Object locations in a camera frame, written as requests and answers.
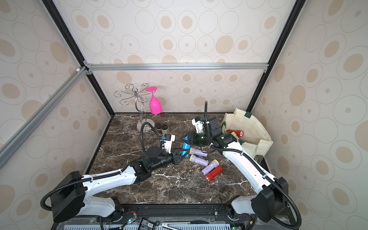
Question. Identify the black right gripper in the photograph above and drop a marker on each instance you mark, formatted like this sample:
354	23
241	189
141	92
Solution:
194	137

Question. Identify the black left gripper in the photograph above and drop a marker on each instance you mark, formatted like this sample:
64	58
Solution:
176	156

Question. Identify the blue flashlight white rim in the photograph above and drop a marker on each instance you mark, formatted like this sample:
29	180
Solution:
185	146

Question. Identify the cream tote bag green handles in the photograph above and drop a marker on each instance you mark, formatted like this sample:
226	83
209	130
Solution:
256	141

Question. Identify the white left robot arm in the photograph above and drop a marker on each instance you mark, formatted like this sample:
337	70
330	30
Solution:
76	194

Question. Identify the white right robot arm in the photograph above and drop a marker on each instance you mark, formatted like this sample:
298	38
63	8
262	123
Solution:
271	193

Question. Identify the purple flashlight lying sideways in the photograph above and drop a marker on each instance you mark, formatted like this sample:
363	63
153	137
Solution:
198	152

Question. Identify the purple flashlight middle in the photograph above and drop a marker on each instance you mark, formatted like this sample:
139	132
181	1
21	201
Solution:
195	159

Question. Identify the purple flashlight yellow button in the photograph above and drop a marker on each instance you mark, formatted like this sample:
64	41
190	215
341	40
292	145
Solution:
210	167

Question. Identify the dark lid jar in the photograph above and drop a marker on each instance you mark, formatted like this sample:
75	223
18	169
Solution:
158	127

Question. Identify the square jar black lid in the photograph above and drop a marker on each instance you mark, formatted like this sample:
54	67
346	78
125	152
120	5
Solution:
164	129

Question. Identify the chrome glass holder stand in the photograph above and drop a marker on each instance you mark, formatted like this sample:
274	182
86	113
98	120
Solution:
136	96

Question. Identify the large red flashlight right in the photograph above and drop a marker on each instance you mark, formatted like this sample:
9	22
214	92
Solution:
212	174

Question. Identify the pink plastic wine glass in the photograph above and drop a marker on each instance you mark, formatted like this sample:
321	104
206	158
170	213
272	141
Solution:
155	105

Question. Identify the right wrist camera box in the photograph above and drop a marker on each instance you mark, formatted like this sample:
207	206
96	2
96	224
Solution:
211	126

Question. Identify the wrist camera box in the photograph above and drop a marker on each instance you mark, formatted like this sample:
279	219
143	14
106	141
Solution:
211	126
166	143

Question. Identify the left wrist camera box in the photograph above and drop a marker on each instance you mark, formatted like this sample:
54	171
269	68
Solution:
166	143

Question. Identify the black front frame rail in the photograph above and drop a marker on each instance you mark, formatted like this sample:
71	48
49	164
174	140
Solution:
172	217

